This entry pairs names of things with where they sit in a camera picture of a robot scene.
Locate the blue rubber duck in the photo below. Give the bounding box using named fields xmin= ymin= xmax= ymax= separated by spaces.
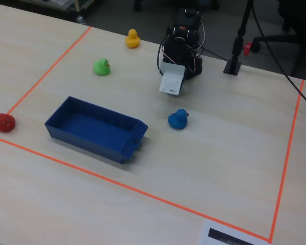
xmin=167 ymin=108 xmax=190 ymax=130

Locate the blue plastic box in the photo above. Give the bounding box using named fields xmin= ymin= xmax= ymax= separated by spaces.
xmin=44 ymin=95 xmax=149 ymax=165

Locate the yellow rubber duck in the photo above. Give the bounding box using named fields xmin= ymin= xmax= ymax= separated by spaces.
xmin=124 ymin=29 xmax=141 ymax=49

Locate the orange tape strip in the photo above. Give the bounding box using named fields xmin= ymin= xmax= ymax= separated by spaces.
xmin=0 ymin=134 xmax=271 ymax=243
xmin=0 ymin=26 xmax=92 ymax=135
xmin=269 ymin=79 xmax=305 ymax=243

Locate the red clamp knob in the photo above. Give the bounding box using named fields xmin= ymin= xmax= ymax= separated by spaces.
xmin=243 ymin=42 xmax=253 ymax=57

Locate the green rubber duck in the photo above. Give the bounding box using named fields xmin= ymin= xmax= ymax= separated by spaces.
xmin=92 ymin=58 xmax=111 ymax=77

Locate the black office chair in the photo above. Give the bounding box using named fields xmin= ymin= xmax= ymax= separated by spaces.
xmin=251 ymin=0 xmax=306 ymax=77

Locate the thick black cable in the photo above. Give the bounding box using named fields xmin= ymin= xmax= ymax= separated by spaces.
xmin=250 ymin=0 xmax=306 ymax=112

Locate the white paper with black print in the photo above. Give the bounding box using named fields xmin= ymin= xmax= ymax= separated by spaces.
xmin=197 ymin=219 xmax=271 ymax=245

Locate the red rubber duck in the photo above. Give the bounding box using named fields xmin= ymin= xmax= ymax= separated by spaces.
xmin=0 ymin=113 xmax=16 ymax=133

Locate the black stand with base plate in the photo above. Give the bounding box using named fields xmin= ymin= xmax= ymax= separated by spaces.
xmin=223 ymin=0 xmax=254 ymax=76

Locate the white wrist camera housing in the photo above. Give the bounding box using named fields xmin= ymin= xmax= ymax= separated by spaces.
xmin=159 ymin=61 xmax=186 ymax=96

